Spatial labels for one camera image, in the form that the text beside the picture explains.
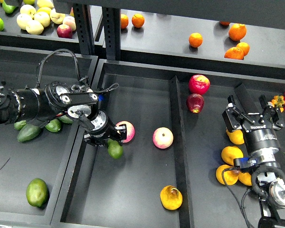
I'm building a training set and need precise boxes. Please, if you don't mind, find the black metal shelf post right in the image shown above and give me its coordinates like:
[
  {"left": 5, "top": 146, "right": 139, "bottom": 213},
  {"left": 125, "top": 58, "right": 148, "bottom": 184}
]
[{"left": 102, "top": 7, "right": 121, "bottom": 60}]

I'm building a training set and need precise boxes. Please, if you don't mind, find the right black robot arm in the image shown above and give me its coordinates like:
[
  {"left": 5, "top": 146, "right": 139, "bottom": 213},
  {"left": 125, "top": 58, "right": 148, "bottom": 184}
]
[{"left": 222, "top": 95, "right": 285, "bottom": 228}]

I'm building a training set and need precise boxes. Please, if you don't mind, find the orange small right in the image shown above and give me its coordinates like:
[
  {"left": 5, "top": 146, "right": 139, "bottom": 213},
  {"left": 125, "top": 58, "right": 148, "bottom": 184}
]
[{"left": 236, "top": 42, "right": 250, "bottom": 56}]

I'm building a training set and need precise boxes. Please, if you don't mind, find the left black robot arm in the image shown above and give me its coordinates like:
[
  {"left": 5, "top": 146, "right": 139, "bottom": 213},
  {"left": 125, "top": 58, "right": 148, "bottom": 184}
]
[{"left": 0, "top": 48, "right": 127, "bottom": 146}]

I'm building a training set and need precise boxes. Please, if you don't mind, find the black metal shelf post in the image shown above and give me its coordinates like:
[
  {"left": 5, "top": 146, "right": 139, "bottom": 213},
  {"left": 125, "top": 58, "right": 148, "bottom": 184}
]
[
  {"left": 73, "top": 3, "right": 95, "bottom": 55},
  {"left": 102, "top": 7, "right": 121, "bottom": 60}
]

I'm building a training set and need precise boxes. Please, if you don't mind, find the orange front right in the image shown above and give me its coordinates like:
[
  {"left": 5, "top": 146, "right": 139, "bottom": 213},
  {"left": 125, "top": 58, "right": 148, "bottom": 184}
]
[{"left": 224, "top": 47, "right": 244, "bottom": 60}]

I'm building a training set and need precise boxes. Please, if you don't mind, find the yellow pear with stem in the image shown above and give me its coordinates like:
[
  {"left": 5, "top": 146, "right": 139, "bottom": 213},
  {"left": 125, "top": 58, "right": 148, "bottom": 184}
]
[{"left": 226, "top": 129, "right": 244, "bottom": 145}]

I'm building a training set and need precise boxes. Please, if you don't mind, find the dark red apple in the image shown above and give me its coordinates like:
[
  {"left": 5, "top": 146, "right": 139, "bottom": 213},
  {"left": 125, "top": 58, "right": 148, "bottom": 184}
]
[{"left": 186, "top": 94, "right": 204, "bottom": 114}]

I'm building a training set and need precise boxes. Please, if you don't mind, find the avocado far left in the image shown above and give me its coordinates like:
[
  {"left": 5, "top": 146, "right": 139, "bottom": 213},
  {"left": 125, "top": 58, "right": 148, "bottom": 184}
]
[{"left": 14, "top": 120, "right": 27, "bottom": 131}]

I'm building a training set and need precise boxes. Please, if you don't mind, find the avocado centre small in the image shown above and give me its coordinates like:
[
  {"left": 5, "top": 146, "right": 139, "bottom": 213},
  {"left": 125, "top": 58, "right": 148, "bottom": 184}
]
[{"left": 45, "top": 119, "right": 61, "bottom": 133}]

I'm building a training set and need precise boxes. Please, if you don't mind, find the pink apple right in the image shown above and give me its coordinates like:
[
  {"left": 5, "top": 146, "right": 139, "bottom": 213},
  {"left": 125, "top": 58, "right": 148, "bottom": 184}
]
[{"left": 152, "top": 127, "right": 173, "bottom": 149}]

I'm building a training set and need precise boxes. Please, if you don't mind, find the pale peach on shelf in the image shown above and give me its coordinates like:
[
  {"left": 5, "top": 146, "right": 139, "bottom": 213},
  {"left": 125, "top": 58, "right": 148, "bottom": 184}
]
[{"left": 63, "top": 16, "right": 76, "bottom": 32}]

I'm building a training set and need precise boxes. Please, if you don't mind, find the pale yellow pear front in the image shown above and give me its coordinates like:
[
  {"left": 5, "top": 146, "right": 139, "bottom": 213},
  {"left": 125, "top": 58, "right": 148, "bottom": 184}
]
[{"left": 26, "top": 20, "right": 44, "bottom": 35}]

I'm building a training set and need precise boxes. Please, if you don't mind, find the orange on shelf centre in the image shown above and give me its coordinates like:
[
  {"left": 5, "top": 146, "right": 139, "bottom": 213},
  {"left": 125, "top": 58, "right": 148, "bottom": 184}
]
[{"left": 189, "top": 33, "right": 203, "bottom": 48}]

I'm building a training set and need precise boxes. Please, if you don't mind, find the black metal shelf post left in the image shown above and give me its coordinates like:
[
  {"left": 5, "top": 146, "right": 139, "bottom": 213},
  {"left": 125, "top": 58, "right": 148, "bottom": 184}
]
[{"left": 73, "top": 3, "right": 95, "bottom": 55}]

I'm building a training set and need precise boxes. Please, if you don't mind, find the pale yellow pear right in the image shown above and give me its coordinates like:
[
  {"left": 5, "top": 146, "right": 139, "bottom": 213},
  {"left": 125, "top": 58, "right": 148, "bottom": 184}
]
[{"left": 49, "top": 9, "right": 66, "bottom": 25}]

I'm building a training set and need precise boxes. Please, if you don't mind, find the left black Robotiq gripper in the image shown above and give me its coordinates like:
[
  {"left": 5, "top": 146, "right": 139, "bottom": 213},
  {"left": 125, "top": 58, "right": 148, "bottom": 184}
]
[{"left": 83, "top": 111, "right": 127, "bottom": 147}]

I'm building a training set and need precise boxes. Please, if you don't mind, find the pink apple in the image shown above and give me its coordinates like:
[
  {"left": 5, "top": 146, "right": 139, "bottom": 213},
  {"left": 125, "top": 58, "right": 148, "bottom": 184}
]
[
  {"left": 152, "top": 127, "right": 173, "bottom": 149},
  {"left": 116, "top": 121, "right": 135, "bottom": 143}
]

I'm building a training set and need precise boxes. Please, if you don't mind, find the red apple on shelf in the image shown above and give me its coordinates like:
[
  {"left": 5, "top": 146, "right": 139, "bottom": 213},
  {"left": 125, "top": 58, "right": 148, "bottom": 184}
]
[{"left": 57, "top": 24, "right": 73, "bottom": 38}]

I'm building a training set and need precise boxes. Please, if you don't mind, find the pink apple left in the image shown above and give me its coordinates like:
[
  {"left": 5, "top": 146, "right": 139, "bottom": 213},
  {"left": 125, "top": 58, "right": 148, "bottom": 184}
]
[{"left": 116, "top": 121, "right": 135, "bottom": 143}]

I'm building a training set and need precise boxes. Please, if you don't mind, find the orange on shelf left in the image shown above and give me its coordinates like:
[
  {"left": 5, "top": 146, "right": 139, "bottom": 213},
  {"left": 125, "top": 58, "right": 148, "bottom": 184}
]
[{"left": 132, "top": 13, "right": 145, "bottom": 29}]

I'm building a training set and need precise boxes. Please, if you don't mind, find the pale yellow pear left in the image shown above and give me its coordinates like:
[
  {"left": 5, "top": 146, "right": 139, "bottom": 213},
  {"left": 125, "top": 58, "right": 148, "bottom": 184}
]
[{"left": 16, "top": 14, "right": 33, "bottom": 30}]

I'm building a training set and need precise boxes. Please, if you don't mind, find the pale yellow pear centre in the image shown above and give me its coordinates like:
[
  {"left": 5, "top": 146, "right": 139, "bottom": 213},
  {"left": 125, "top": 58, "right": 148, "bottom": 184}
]
[{"left": 34, "top": 11, "right": 51, "bottom": 28}]

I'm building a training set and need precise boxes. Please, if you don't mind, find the yellow pear hidden centre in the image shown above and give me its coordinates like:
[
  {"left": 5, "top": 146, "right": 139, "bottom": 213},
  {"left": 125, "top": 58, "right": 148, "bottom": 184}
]
[{"left": 238, "top": 172, "right": 252, "bottom": 186}]

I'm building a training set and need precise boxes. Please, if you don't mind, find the black bin divider centre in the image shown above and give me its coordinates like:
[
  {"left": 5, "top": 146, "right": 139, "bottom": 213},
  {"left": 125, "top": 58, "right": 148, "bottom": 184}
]
[{"left": 169, "top": 76, "right": 195, "bottom": 228}]

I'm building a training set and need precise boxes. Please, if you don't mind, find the orange under shelf edge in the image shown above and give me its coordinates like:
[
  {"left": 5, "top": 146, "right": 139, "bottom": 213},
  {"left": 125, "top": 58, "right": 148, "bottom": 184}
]
[{"left": 219, "top": 21, "right": 230, "bottom": 26}]

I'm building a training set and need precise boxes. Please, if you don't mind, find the orange half hidden by post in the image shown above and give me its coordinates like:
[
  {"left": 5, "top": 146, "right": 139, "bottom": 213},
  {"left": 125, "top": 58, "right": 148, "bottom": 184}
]
[{"left": 120, "top": 14, "right": 129, "bottom": 29}]

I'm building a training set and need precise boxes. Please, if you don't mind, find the large orange on shelf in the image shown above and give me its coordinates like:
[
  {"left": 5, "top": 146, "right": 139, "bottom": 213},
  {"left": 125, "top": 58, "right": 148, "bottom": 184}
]
[{"left": 228, "top": 23, "right": 247, "bottom": 41}]

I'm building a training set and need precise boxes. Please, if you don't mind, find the avocado bottom long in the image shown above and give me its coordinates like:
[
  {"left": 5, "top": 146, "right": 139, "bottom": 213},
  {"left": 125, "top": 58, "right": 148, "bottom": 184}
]
[{"left": 17, "top": 123, "right": 42, "bottom": 143}]

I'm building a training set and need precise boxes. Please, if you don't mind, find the orange cherry tomato bunch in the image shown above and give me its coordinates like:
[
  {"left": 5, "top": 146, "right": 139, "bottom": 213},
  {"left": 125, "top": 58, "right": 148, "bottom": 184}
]
[{"left": 271, "top": 95, "right": 285, "bottom": 112}]

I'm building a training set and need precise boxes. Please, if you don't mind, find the bright red apple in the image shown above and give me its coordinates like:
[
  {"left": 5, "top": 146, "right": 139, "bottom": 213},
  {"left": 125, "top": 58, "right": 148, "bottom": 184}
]
[{"left": 188, "top": 75, "right": 210, "bottom": 95}]

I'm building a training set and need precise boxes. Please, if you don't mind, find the avocado middle right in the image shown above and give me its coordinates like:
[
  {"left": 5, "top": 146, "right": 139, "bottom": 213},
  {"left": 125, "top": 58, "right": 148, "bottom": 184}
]
[{"left": 58, "top": 115, "right": 73, "bottom": 124}]

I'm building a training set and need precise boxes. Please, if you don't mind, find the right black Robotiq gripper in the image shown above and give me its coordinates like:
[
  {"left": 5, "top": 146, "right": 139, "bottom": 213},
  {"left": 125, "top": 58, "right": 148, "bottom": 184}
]
[{"left": 222, "top": 95, "right": 285, "bottom": 156}]

